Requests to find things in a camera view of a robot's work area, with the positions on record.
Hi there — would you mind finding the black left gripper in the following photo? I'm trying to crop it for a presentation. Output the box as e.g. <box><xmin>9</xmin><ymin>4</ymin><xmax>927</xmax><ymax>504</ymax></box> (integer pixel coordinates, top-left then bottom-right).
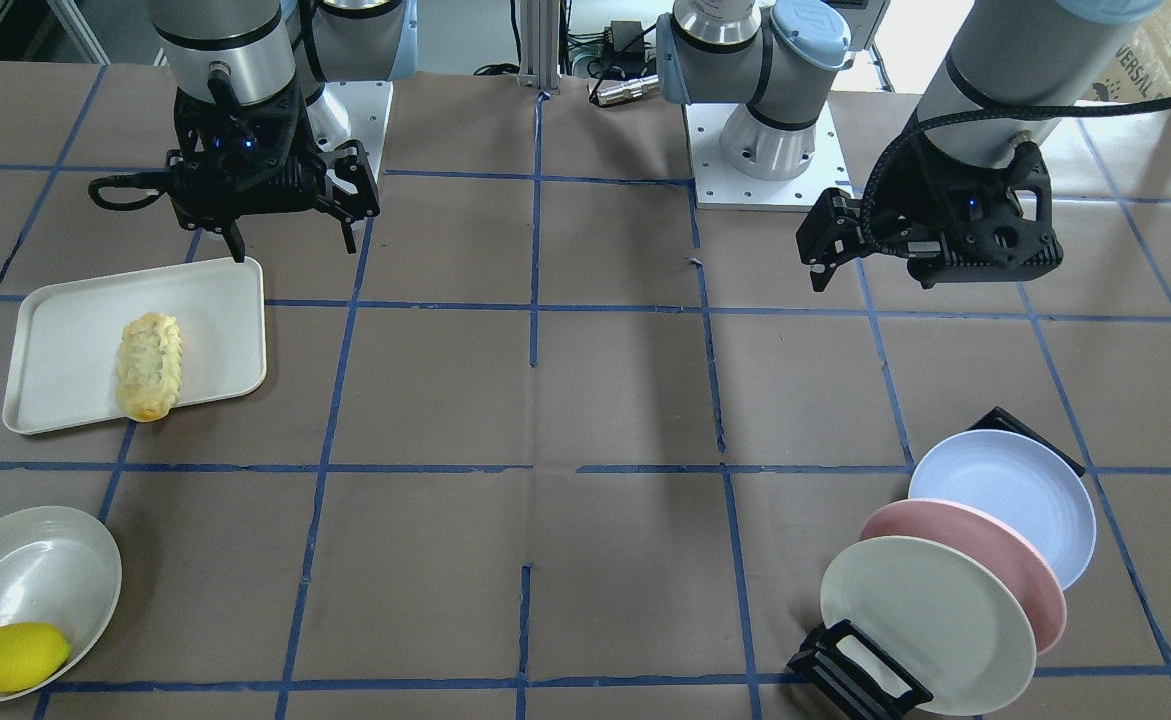
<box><xmin>796</xmin><ymin>136</ymin><xmax>1064</xmax><ymax>293</ymax></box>

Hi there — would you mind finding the cream plate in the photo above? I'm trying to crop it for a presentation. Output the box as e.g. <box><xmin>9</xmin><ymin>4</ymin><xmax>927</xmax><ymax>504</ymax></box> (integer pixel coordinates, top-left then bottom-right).
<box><xmin>821</xmin><ymin>536</ymin><xmax>1038</xmax><ymax>716</ymax></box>

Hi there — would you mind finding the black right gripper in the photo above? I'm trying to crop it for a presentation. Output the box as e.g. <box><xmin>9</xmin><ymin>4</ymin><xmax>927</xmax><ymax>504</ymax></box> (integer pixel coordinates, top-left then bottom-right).
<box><xmin>166</xmin><ymin>85</ymin><xmax>381</xmax><ymax>265</ymax></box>

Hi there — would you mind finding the aluminium frame post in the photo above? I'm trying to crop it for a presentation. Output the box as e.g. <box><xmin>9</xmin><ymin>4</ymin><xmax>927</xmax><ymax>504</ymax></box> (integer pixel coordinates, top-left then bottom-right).
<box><xmin>516</xmin><ymin>0</ymin><xmax>564</xmax><ymax>96</ymax></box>

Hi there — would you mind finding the black dish rack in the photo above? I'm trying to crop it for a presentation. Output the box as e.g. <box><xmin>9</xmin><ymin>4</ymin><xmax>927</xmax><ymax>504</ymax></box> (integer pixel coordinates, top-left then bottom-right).
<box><xmin>789</xmin><ymin>407</ymin><xmax>1084</xmax><ymax>719</ymax></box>

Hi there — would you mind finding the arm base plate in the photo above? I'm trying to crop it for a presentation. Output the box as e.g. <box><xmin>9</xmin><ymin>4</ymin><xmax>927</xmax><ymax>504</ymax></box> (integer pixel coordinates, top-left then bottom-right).
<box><xmin>297</xmin><ymin>81</ymin><xmax>393</xmax><ymax>181</ymax></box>
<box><xmin>684</xmin><ymin>102</ymin><xmax>854</xmax><ymax>211</ymax></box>

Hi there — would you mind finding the yellow lemon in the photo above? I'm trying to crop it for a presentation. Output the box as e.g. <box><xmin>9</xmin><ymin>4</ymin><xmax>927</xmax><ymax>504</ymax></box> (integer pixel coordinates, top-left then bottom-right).
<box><xmin>0</xmin><ymin>623</ymin><xmax>71</xmax><ymax>694</ymax></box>

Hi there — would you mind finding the pink plate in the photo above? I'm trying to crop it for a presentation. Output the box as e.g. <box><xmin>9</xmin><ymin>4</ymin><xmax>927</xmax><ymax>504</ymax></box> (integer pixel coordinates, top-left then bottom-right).
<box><xmin>860</xmin><ymin>498</ymin><xmax>1068</xmax><ymax>654</ymax></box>

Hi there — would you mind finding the white oval bowl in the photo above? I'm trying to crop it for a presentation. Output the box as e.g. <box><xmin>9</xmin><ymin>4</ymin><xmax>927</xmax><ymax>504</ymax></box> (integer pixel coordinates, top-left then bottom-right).
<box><xmin>0</xmin><ymin>506</ymin><xmax>123</xmax><ymax>702</ymax></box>

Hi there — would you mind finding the white rectangular tray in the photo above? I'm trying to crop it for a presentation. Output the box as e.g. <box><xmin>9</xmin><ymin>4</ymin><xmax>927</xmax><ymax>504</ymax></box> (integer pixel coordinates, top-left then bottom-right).
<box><xmin>4</xmin><ymin>258</ymin><xmax>268</xmax><ymax>436</ymax></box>

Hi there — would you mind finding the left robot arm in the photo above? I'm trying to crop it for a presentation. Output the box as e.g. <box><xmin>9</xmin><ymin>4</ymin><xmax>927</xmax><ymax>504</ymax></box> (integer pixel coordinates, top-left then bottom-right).
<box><xmin>655</xmin><ymin>1</ymin><xmax>1158</xmax><ymax>292</ymax></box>

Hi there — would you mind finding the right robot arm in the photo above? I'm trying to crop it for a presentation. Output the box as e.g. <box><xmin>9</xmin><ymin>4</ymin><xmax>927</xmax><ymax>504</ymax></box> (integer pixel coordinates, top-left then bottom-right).
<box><xmin>145</xmin><ymin>1</ymin><xmax>419</xmax><ymax>261</ymax></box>

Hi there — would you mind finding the blue plate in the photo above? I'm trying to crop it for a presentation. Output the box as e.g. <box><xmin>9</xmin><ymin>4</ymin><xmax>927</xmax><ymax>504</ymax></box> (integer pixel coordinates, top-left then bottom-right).
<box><xmin>908</xmin><ymin>428</ymin><xmax>1098</xmax><ymax>589</ymax></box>

